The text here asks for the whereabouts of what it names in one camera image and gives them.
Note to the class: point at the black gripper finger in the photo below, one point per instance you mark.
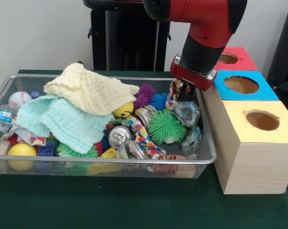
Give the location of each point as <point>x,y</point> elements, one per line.
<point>182,90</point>
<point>193,93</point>

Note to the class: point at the mint green cloth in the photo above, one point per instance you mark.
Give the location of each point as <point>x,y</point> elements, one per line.
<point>67,121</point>

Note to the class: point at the orange tiger toy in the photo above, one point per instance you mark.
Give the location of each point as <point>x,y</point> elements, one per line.
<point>165,162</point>

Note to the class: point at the blue spiky ball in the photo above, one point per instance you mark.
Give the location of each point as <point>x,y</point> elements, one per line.
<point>159,101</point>

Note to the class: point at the clear shallow mesh bin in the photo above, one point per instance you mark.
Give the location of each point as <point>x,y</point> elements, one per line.
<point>203,143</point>

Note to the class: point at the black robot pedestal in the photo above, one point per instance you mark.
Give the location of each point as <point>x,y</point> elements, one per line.
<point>129,38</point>

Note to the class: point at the purple spiky ball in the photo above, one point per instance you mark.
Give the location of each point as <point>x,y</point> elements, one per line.
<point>144,95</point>

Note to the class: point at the black chair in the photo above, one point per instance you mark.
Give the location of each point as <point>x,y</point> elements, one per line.
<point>287,57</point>

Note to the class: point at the yellow smiley ball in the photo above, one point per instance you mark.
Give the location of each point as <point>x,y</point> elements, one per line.
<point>123,111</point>

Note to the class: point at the large green spiky ball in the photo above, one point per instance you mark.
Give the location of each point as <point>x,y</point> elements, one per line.
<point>166,126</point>

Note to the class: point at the plain yellow ball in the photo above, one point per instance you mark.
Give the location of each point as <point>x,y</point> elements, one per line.
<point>22,153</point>

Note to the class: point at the silver can with dark rim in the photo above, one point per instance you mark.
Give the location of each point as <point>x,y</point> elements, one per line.
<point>119,137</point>

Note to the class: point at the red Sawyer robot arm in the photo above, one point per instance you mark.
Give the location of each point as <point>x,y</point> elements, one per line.
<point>206,24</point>

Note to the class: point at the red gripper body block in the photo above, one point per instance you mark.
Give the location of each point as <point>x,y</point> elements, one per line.
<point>194,76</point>

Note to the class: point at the white baseball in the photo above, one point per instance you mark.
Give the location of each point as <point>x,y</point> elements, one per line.
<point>19,100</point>

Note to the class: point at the cream yellow cloth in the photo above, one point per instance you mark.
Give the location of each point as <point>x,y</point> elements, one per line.
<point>91,90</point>

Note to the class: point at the wooden box with three holes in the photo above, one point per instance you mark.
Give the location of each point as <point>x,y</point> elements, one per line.
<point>249,162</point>

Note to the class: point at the polka dot colourful cloth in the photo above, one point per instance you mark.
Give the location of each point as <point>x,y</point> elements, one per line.
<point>173,93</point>

